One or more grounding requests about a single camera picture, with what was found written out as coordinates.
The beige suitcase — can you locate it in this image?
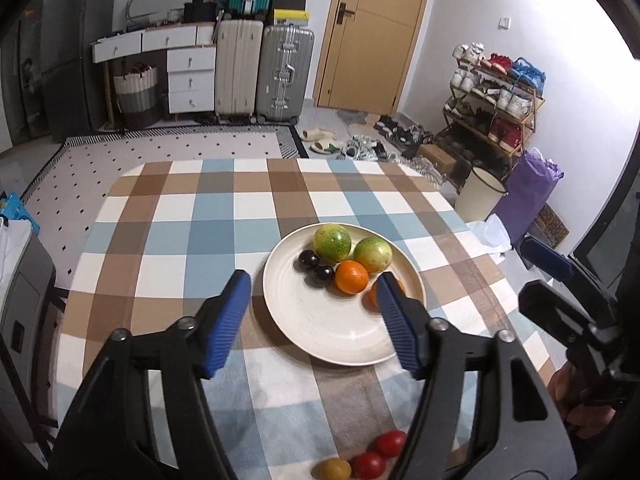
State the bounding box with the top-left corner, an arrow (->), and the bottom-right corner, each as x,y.
215,17 -> 265,123

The purple bag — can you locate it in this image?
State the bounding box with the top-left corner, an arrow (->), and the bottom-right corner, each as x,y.
492,149 -> 565,248

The cream round plate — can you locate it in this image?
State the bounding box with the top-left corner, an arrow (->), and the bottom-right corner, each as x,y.
263,222 -> 427,366

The grey appliance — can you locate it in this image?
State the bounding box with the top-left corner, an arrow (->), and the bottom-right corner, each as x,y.
0,220 -> 57,441

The person's right hand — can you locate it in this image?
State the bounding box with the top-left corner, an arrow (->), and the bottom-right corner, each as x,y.
547,361 -> 617,440

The wooden shoe rack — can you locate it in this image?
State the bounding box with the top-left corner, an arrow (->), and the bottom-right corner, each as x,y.
442,42 -> 547,171

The wooden door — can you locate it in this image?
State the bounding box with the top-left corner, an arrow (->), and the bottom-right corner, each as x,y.
312,0 -> 436,113

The red tomato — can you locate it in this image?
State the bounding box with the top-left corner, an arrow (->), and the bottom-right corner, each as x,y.
376,430 -> 408,457
352,451 -> 387,480

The yellow black box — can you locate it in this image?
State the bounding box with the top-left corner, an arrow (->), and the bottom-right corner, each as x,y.
269,8 -> 311,26

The silver suitcase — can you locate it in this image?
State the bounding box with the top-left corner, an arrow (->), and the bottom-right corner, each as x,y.
256,24 -> 316,123

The white drawer cabinet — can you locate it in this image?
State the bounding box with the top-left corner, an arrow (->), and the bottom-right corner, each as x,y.
166,47 -> 217,114

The white paper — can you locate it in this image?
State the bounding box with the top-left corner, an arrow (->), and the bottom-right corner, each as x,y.
470,212 -> 513,263

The orange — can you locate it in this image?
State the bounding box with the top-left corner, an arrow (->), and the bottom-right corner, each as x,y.
334,260 -> 371,295
368,277 -> 407,309

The curved metal frame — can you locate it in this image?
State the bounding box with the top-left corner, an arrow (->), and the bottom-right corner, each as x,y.
125,0 -> 196,23

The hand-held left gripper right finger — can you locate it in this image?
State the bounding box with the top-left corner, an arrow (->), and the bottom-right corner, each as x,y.
376,271 -> 581,480

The woven laundry basket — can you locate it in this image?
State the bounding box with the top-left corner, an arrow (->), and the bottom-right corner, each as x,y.
112,62 -> 160,128

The black bag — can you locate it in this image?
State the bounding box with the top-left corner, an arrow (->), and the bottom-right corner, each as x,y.
192,0 -> 222,23

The grey refrigerator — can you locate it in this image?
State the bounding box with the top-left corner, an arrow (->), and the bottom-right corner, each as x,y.
0,0 -> 118,143

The blue plastic item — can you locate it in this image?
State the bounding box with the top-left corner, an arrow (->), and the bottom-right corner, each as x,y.
0,191 -> 41,233

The green guava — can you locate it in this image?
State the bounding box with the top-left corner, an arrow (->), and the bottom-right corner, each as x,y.
313,223 -> 352,263
353,237 -> 392,273

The small yellow fruit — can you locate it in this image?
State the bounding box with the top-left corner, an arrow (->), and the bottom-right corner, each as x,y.
312,457 -> 352,480

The pile of shoes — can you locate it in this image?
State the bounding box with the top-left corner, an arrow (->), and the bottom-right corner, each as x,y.
345,115 -> 451,176

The grey floor mat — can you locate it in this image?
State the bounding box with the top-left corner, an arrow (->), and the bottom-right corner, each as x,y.
336,109 -> 371,128

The white waste bin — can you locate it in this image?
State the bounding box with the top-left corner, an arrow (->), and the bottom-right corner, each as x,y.
455,166 -> 508,223

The white desk with drawers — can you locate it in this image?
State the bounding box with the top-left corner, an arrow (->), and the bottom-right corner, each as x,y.
91,22 -> 217,64

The dotted floor rug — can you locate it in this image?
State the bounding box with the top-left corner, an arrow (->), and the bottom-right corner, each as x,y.
20,124 -> 311,281

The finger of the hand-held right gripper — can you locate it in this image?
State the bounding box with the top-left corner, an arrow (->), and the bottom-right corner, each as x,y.
517,280 -> 597,345
520,236 -> 617,312

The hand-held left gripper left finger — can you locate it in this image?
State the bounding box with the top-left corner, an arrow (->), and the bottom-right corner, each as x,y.
47,270 -> 252,480

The small cardboard box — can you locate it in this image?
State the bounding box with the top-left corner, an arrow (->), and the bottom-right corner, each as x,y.
417,144 -> 458,173

